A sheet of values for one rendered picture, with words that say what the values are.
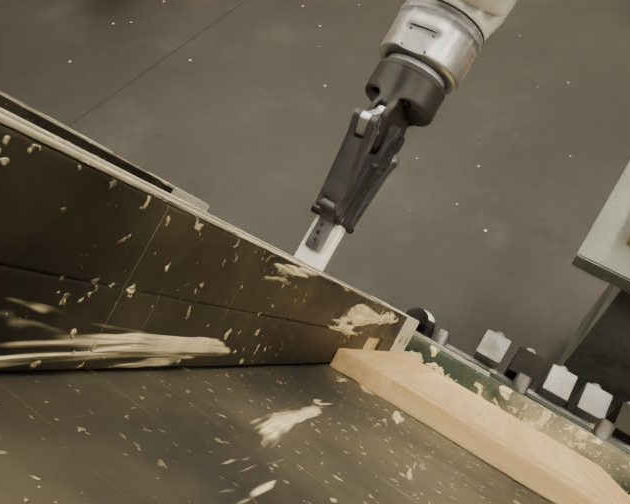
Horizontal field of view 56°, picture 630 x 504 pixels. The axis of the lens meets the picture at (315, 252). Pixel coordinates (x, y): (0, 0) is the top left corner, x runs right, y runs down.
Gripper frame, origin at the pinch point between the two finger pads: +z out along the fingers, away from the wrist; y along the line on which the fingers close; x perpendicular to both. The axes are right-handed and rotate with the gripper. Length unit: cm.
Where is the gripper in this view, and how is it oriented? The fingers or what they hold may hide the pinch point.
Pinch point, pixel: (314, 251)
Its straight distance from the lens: 59.3
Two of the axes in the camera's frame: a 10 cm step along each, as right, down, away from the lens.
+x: 8.2, 4.6, -3.3
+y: -2.8, -1.7, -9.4
